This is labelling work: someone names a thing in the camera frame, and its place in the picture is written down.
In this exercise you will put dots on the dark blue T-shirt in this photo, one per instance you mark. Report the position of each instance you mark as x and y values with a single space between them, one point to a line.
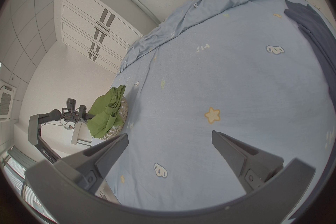
315 31

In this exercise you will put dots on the round woven basket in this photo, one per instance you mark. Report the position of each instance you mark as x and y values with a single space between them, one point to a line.
123 110

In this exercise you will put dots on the white wardrobe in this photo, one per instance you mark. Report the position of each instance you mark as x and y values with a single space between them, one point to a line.
86 15

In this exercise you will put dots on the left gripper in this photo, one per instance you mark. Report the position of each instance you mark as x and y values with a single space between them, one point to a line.
80 118

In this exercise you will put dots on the pale blue quilt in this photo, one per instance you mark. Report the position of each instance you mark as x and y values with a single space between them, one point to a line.
210 5

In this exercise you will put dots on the white ceiling air conditioner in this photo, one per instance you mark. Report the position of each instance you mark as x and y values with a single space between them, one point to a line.
6 101

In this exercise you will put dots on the green shorts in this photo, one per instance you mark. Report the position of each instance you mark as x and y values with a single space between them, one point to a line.
101 112

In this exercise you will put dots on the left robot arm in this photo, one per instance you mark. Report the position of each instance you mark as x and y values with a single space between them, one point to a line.
34 128

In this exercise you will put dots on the bed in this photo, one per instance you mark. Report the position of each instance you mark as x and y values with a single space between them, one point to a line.
223 86

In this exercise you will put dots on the window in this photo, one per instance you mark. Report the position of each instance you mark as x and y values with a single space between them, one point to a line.
15 173

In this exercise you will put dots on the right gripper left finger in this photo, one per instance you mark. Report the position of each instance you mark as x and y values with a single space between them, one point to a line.
86 165

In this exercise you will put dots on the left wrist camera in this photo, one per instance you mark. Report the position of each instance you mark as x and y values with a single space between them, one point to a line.
82 108

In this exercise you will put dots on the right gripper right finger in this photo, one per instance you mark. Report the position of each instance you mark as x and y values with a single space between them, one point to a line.
236 154

